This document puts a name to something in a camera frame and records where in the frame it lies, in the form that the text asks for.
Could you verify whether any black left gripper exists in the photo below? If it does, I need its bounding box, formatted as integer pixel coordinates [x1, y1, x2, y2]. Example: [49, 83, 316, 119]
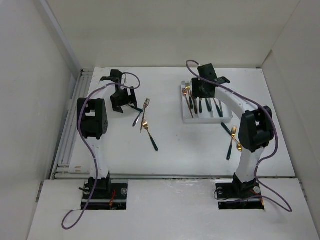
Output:
[111, 87, 137, 113]

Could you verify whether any gold knife green handle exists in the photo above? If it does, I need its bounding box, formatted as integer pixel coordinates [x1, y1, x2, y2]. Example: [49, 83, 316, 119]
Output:
[198, 98, 203, 114]
[205, 98, 212, 112]

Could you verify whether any gold fork green handle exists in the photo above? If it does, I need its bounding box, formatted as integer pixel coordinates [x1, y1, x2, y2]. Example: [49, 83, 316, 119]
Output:
[185, 81, 194, 109]
[143, 120, 159, 152]
[226, 126, 237, 161]

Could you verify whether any rose gold fork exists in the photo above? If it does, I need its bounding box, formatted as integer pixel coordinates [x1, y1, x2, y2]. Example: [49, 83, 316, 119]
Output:
[181, 88, 194, 118]
[190, 90, 198, 115]

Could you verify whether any gold spoon green handle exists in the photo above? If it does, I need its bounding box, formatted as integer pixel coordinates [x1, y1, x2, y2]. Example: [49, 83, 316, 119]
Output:
[213, 98, 223, 118]
[221, 122, 243, 152]
[128, 105, 144, 113]

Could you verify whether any silver fork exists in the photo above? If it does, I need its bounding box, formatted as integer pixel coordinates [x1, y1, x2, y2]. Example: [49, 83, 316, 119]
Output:
[132, 98, 151, 127]

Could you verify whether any silver spoon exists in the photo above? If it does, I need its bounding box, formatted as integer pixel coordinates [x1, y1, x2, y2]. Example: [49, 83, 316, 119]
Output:
[218, 100, 223, 112]

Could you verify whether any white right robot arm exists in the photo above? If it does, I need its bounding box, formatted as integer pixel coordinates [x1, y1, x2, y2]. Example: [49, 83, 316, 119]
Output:
[192, 63, 274, 199]

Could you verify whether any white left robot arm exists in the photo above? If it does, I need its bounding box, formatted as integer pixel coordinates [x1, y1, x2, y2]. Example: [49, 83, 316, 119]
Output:
[77, 69, 141, 199]

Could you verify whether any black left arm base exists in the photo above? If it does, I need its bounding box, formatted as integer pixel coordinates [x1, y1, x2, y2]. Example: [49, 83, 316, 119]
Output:
[86, 182, 128, 211]

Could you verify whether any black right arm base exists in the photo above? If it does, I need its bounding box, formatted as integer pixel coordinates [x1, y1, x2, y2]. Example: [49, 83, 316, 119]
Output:
[215, 181, 265, 210]

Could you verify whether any white plastic cutlery tray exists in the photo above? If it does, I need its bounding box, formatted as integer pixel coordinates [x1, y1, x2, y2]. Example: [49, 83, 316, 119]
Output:
[180, 81, 234, 124]

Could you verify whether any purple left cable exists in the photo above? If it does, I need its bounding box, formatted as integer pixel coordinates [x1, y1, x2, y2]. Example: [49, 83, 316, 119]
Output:
[61, 72, 141, 230]

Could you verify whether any purple cable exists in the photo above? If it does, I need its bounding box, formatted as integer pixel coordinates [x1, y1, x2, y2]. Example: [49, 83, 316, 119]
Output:
[61, 72, 141, 230]
[185, 59, 293, 213]

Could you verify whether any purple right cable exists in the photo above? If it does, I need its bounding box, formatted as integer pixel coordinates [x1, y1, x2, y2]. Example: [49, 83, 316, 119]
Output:
[185, 59, 293, 213]

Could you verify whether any aluminium rail frame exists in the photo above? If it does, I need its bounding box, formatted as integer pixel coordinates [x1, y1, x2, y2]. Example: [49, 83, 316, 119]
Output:
[48, 68, 94, 180]

